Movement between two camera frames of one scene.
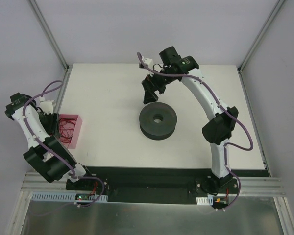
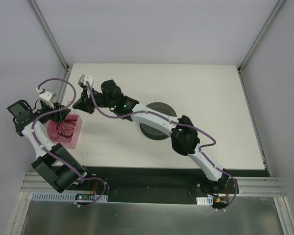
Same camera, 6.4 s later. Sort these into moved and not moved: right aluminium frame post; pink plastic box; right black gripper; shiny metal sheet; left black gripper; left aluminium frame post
Moved: right black gripper; left black gripper
Not moved: pink plastic box; left aluminium frame post; shiny metal sheet; right aluminium frame post
